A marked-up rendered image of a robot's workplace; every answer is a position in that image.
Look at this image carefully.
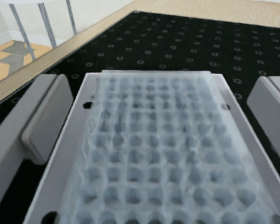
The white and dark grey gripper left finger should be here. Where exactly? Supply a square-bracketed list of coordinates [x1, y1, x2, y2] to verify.
[0, 74, 73, 201]

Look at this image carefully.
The clear well plate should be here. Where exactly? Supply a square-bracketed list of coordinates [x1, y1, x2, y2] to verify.
[54, 70, 280, 224]

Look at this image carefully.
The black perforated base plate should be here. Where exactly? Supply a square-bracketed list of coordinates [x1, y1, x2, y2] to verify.
[0, 10, 280, 224]

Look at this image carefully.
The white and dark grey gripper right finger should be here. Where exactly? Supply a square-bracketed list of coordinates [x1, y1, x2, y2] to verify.
[247, 76, 280, 156]

